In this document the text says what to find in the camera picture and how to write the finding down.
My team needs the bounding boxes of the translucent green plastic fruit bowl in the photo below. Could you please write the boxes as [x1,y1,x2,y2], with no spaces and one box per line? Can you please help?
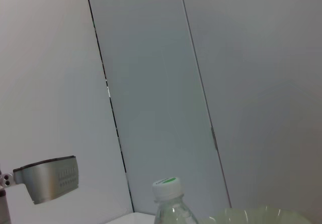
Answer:
[206,205,312,224]

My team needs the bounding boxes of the clear green-label water bottle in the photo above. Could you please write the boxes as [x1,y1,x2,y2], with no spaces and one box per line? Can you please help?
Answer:
[151,176,202,224]

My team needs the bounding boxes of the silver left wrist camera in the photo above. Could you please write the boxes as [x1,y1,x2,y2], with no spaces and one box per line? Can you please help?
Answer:
[0,155,79,205]

